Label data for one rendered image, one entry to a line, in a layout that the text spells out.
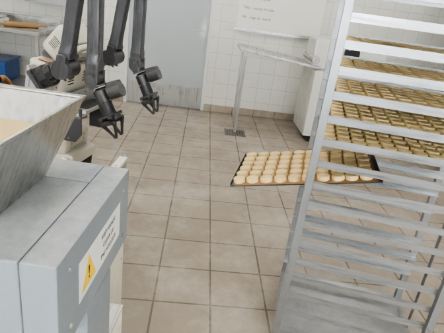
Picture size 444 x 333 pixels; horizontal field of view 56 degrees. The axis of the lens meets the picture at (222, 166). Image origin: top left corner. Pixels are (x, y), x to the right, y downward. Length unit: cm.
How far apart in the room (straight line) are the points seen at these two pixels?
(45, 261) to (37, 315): 8
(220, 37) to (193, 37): 36
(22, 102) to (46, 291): 38
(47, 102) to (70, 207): 22
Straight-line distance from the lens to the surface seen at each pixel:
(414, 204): 176
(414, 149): 178
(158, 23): 573
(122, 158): 163
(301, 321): 213
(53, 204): 71
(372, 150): 165
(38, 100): 83
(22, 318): 65
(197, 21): 569
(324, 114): 157
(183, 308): 229
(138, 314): 225
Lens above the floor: 152
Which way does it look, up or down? 22 degrees down
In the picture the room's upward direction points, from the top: 8 degrees clockwise
